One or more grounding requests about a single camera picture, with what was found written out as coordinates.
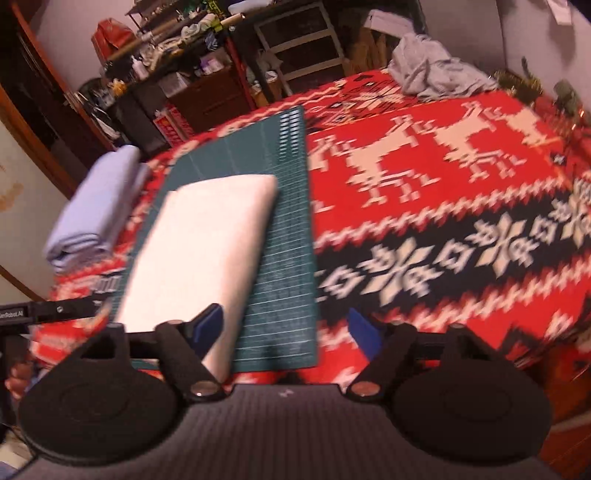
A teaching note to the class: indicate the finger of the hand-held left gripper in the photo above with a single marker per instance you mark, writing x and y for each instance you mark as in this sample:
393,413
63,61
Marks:
69,310

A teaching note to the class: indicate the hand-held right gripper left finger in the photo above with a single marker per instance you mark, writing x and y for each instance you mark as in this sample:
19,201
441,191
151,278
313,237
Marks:
210,330

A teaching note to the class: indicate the person's left hand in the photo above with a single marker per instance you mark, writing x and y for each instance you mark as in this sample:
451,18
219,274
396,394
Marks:
19,379

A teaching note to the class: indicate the long cardboard tube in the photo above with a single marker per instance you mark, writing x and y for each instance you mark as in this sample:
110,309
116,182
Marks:
152,42

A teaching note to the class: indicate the orange paper bag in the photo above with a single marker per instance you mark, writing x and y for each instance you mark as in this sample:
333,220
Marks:
111,39

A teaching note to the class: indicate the cream knit vest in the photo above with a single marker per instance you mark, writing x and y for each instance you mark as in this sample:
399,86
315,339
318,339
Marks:
198,240

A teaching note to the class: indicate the silver refrigerator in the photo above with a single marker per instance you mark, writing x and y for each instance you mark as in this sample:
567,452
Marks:
461,32

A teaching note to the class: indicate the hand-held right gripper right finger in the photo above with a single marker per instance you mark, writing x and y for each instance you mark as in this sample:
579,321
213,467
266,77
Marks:
364,334

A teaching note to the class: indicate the tinsel christmas wreath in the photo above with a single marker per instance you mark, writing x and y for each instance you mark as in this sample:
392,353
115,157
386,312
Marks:
519,81

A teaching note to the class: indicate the large red gift box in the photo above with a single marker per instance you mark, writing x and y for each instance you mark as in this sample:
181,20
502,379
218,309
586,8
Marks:
563,124

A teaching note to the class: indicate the dark green bag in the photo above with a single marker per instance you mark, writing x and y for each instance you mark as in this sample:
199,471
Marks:
567,96

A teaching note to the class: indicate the grey garment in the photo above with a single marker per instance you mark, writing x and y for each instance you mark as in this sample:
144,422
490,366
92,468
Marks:
429,69

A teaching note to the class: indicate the white cardboard box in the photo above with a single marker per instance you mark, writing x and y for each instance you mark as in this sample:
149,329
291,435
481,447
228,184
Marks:
390,22

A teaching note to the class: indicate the red and white box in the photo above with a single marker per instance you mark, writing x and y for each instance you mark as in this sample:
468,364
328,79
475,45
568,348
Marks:
173,124

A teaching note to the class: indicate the wooden door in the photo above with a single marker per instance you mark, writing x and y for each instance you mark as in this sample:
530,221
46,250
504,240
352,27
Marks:
27,92

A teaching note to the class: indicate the folded light blue towel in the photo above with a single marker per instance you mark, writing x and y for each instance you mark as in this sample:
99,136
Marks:
92,207

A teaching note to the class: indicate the red patterned blanket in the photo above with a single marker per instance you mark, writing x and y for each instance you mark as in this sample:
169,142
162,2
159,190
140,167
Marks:
438,198

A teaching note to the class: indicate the green cutting mat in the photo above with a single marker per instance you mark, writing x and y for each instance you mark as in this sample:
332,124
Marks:
286,258

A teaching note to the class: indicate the wooden drawer cabinet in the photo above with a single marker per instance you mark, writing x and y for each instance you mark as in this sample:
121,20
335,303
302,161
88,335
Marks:
207,99

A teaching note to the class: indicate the white drawer unit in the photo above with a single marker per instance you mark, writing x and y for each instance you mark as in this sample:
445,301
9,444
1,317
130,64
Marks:
300,44

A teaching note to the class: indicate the dark metal desk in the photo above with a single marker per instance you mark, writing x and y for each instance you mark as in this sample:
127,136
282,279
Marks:
240,41

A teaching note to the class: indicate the stack of flattened cardboard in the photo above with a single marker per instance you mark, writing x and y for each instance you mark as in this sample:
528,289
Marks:
367,53

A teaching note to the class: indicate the white curtain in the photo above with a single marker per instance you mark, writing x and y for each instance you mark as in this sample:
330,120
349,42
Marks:
562,11

